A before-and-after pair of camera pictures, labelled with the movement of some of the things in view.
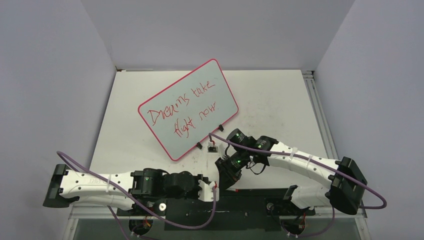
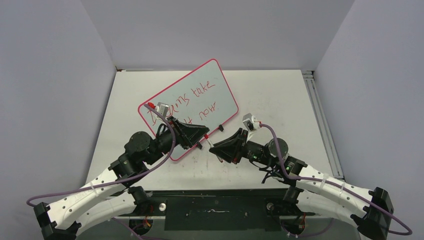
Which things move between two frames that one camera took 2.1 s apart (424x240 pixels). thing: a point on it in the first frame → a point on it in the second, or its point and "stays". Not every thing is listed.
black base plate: x=249 y=209 stays
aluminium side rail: x=314 y=96 stays
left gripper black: x=199 y=176 → x=195 y=132
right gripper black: x=228 y=177 → x=225 y=148
